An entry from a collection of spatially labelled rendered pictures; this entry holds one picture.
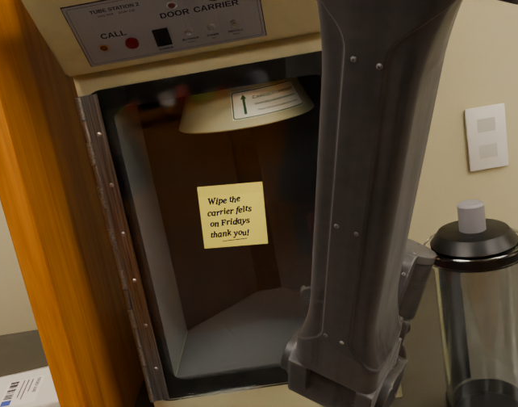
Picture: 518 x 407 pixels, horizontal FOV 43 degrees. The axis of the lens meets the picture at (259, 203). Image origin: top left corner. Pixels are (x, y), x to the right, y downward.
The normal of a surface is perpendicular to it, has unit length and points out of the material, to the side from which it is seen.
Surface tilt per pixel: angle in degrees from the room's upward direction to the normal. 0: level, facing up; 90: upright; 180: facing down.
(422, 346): 0
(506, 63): 90
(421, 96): 113
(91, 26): 135
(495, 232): 0
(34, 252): 90
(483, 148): 90
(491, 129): 90
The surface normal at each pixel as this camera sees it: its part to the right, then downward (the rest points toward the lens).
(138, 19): 0.11, 0.86
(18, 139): 0.99, -0.16
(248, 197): -0.02, 0.28
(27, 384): -0.17, -0.95
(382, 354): 0.82, 0.21
